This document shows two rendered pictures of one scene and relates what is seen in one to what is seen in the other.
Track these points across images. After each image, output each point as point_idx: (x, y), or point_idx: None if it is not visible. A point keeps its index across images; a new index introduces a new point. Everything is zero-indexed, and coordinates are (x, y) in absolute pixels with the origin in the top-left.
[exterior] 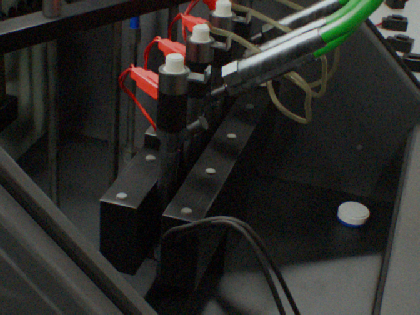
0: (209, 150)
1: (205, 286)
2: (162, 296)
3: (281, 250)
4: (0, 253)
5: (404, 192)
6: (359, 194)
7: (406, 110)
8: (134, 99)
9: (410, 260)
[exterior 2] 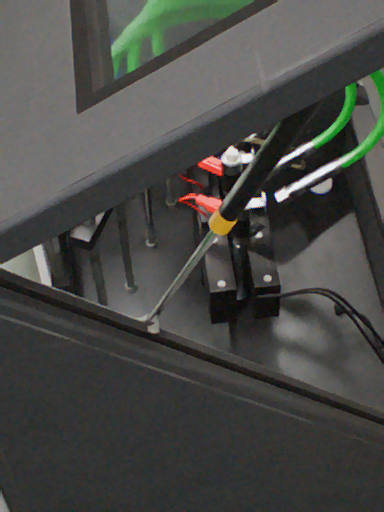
0: None
1: None
2: (237, 312)
3: (288, 237)
4: (309, 422)
5: (373, 184)
6: (312, 158)
7: (340, 99)
8: (187, 203)
9: None
